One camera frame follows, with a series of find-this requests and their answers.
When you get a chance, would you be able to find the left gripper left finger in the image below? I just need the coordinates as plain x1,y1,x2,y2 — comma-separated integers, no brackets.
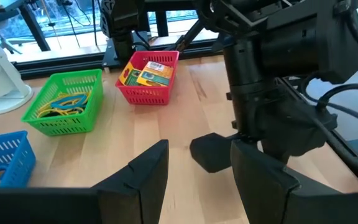
91,139,170,224

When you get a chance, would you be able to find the blue plastic basket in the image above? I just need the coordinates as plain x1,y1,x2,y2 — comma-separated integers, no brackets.
0,130,37,189

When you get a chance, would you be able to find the red plastic basket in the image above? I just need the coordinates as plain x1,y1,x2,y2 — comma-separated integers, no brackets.
114,50,180,106

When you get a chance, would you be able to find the green plastic basket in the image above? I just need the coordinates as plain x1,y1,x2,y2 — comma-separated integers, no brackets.
21,68,104,137

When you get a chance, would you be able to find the yellow card pack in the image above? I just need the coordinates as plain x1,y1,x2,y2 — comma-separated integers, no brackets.
135,60,175,88
118,62,143,86

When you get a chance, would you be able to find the black side desk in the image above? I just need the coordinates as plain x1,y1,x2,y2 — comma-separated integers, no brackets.
17,0,52,52

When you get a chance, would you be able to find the black aluminium table frame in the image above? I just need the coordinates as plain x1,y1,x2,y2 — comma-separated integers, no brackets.
11,39,232,80

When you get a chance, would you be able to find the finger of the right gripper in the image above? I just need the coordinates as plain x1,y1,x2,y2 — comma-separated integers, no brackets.
260,140,291,169
191,133,232,174

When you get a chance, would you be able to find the teal rubber band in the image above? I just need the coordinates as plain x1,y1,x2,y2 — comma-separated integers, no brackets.
50,93,88,111

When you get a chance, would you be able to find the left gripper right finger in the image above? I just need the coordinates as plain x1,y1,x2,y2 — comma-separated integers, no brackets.
231,139,358,224

